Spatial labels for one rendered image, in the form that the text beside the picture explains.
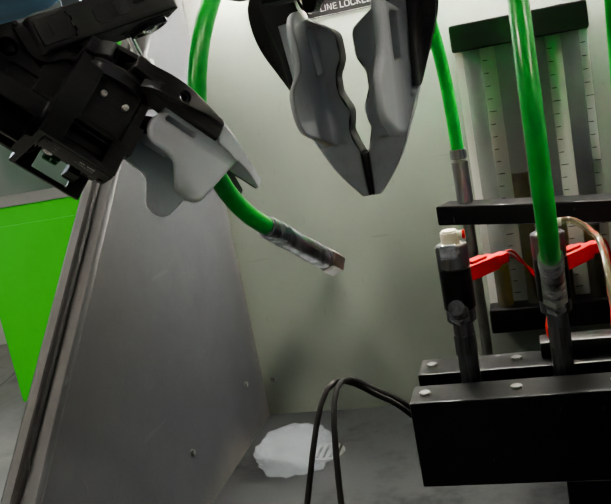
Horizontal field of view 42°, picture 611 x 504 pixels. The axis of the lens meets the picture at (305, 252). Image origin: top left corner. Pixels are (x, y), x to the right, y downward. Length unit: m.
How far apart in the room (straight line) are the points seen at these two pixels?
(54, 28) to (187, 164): 0.12
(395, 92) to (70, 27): 0.24
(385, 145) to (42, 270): 3.30
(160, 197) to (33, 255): 3.08
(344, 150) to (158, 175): 0.22
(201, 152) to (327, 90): 0.17
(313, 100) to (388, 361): 0.70
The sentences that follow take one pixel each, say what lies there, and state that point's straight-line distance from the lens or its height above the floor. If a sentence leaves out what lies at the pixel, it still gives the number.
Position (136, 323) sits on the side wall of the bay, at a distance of 0.80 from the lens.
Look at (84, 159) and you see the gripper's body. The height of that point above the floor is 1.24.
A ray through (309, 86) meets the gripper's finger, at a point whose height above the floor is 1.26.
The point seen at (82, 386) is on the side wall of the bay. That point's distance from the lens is 0.71.
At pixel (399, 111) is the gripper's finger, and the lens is 0.38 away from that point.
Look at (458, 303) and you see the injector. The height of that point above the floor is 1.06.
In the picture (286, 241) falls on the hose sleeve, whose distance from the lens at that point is 0.63.
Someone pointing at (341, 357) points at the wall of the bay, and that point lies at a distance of 1.06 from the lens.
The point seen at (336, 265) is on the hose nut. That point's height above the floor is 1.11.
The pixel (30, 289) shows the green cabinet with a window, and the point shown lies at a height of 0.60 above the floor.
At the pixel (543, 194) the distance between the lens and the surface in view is 0.53.
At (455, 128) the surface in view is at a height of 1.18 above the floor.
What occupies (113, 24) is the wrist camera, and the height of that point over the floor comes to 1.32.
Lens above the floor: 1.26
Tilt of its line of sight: 12 degrees down
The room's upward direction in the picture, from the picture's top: 11 degrees counter-clockwise
